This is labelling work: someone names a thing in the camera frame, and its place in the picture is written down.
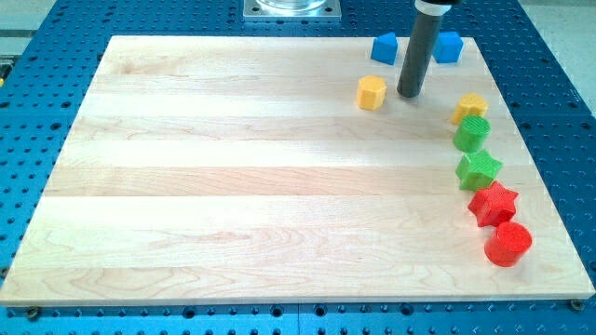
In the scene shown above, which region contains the white pusher mount collar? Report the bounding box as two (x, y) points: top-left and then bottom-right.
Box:
(414, 0), (452, 17)

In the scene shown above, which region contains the yellow heart block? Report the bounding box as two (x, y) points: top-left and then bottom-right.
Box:
(451, 93), (489, 125)

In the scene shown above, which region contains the yellow hexagon block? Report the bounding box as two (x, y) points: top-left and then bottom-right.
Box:
(356, 75), (386, 111)

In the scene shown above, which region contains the green cylinder block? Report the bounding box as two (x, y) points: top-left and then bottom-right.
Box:
(454, 115), (492, 153)

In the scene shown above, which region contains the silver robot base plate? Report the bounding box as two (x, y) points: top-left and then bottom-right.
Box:
(242, 0), (342, 21)

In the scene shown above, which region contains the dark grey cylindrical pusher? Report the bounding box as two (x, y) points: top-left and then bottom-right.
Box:
(397, 11), (441, 98)

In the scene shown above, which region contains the blue cube block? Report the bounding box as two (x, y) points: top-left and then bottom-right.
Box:
(432, 32), (464, 63)

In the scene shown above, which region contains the green star block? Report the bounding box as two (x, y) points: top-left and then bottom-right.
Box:
(455, 150), (503, 191)

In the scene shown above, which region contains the red star block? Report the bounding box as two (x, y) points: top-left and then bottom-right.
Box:
(467, 181), (519, 227)

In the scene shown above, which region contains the light wooden board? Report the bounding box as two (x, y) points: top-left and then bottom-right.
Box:
(1, 35), (594, 306)

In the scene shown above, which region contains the red cylinder block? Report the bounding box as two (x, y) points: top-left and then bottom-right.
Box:
(484, 221), (533, 267)

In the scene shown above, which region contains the blue triangular block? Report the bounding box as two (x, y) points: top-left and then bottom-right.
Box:
(371, 32), (399, 65)

